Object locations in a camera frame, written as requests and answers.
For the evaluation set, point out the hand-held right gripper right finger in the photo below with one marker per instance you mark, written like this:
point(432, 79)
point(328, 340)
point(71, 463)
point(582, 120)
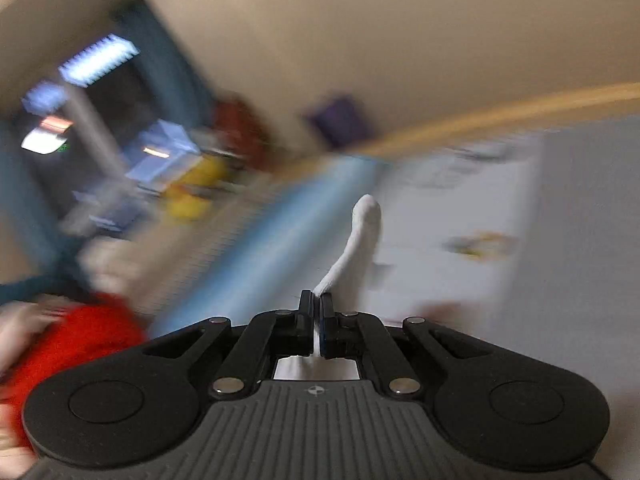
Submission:
point(325, 327)

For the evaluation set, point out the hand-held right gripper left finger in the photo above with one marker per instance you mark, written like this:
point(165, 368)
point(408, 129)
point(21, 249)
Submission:
point(309, 325)

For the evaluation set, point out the small white garment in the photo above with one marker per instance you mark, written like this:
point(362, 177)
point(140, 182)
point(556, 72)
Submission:
point(362, 240)

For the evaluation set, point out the light blue folded sheet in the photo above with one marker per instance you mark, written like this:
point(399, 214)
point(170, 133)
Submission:
point(260, 245)

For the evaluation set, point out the deer and lamp printed bedsheet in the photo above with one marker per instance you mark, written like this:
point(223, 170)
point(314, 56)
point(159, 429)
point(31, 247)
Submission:
point(450, 210)

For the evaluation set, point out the yellow plush toy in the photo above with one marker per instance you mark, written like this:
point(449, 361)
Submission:
point(192, 192)

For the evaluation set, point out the brown cushion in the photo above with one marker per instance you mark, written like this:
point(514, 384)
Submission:
point(242, 130)

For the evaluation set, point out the purple box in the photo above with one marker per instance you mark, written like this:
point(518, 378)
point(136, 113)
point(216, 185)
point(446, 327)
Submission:
point(341, 121)

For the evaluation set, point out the red folded blanket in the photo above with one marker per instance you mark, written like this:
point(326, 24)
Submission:
point(85, 345)

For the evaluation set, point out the blue curtain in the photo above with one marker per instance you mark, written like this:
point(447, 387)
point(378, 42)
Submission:
point(165, 65)

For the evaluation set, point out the window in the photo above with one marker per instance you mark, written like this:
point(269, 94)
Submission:
point(105, 105)

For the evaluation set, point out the wooden bed frame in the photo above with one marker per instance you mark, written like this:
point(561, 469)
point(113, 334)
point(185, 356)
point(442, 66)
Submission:
point(500, 115)

